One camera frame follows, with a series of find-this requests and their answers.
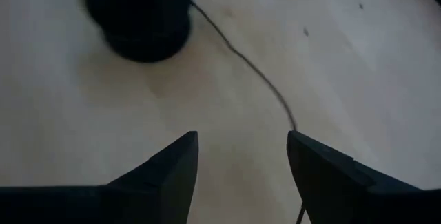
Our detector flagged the thin black cord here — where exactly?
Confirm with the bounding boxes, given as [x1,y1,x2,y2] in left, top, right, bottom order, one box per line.
[189,1,307,224]

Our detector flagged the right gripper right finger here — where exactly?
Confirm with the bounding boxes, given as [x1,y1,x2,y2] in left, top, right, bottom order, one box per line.
[286,130,424,224]

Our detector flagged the black plastic spool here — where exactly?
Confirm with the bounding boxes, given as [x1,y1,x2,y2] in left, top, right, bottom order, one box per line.
[82,0,194,64]

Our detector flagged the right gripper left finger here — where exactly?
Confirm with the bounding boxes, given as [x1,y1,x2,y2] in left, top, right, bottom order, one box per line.
[106,130,200,224]

